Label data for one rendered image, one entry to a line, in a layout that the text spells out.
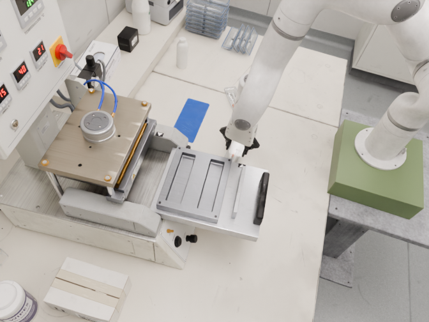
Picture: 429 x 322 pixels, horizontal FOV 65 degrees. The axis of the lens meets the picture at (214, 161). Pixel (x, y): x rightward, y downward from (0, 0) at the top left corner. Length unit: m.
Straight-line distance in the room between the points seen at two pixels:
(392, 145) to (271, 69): 0.57
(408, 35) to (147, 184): 0.77
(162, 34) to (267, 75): 0.93
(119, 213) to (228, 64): 1.02
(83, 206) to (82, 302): 0.25
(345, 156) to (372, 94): 1.80
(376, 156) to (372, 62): 1.79
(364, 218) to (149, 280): 0.77
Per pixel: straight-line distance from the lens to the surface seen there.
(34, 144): 0.99
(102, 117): 0.87
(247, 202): 0.95
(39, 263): 1.16
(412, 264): 2.31
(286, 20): 0.85
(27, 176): 1.09
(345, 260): 2.10
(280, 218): 1.20
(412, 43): 0.98
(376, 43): 2.99
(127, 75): 1.53
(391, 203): 1.34
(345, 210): 1.31
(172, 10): 1.80
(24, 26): 0.81
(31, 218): 1.09
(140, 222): 0.87
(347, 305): 2.03
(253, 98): 0.92
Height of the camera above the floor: 1.78
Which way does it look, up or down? 54 degrees down
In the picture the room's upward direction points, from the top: 10 degrees clockwise
